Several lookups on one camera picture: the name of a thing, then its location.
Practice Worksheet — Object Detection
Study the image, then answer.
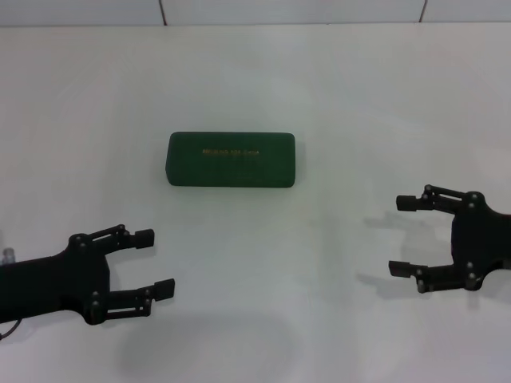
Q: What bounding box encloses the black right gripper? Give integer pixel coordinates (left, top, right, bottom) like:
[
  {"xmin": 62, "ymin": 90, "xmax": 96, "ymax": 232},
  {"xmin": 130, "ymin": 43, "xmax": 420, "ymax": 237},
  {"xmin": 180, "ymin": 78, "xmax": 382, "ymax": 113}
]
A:
[{"xmin": 387, "ymin": 184, "xmax": 511, "ymax": 294}]

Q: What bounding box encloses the green glasses case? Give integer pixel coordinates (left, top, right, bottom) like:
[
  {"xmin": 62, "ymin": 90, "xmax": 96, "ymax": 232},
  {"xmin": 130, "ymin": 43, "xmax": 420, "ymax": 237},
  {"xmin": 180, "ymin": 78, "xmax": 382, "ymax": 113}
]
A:
[{"xmin": 164, "ymin": 131, "xmax": 297, "ymax": 189}]

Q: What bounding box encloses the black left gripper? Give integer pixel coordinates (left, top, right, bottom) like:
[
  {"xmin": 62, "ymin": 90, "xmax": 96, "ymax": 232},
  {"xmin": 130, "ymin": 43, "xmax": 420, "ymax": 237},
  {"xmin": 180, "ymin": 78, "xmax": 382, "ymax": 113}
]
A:
[{"xmin": 0, "ymin": 223, "xmax": 177, "ymax": 326}]

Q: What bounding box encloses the left gripper cable with connector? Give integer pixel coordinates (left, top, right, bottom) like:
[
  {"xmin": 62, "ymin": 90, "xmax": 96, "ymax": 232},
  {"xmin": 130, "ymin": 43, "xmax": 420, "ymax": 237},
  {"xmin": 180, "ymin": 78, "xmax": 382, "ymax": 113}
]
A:
[{"xmin": 0, "ymin": 246, "xmax": 22, "ymax": 341}]

